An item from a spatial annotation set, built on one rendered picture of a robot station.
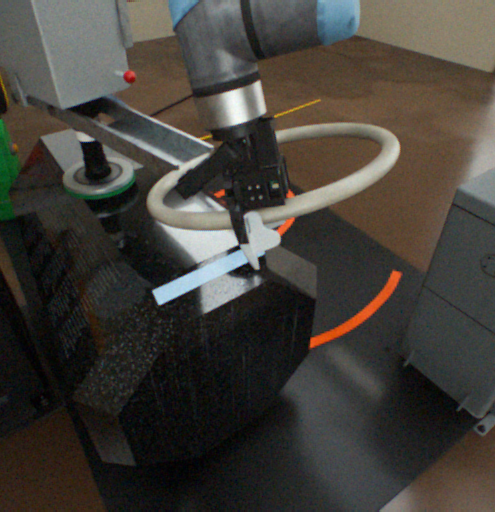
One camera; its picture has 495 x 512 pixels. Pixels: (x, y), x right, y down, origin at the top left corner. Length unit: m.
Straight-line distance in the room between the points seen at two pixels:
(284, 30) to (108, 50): 0.78
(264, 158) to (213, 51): 0.15
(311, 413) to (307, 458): 0.18
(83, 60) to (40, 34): 0.11
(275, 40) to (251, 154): 0.15
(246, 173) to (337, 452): 1.31
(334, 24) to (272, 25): 0.07
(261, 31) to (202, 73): 0.09
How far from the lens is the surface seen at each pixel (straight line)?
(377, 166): 0.72
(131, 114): 1.25
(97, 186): 1.37
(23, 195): 1.80
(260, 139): 0.59
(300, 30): 0.54
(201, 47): 0.56
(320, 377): 1.89
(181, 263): 1.10
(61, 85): 1.20
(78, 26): 1.21
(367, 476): 1.72
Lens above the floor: 1.56
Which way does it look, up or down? 40 degrees down
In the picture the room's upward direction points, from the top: straight up
